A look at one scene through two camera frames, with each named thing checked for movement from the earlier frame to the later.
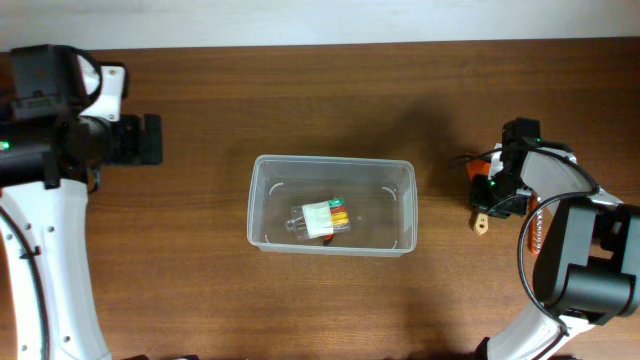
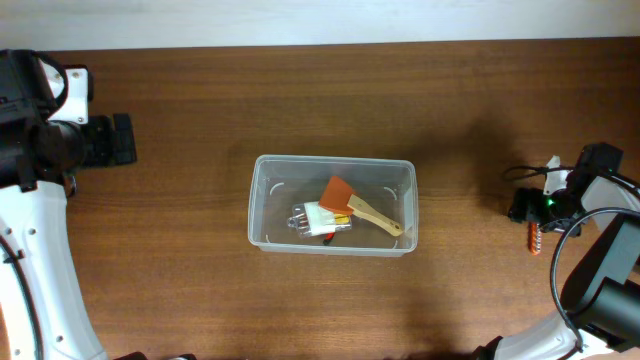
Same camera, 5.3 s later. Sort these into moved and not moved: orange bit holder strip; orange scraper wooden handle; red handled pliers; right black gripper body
Moved: orange scraper wooden handle; right black gripper body
Not moved: orange bit holder strip; red handled pliers
